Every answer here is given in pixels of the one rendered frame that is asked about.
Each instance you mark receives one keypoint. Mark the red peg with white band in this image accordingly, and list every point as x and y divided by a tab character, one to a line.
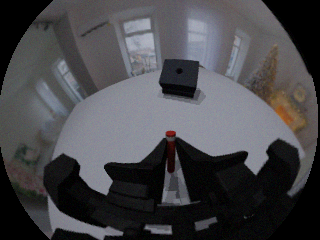
171	151

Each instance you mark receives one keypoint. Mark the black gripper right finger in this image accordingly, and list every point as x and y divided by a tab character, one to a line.
198	167

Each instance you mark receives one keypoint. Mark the dark grey sloped panel with hole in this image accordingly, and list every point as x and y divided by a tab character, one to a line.
179	77

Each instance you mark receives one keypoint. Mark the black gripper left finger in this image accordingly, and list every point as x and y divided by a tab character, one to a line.
150	171

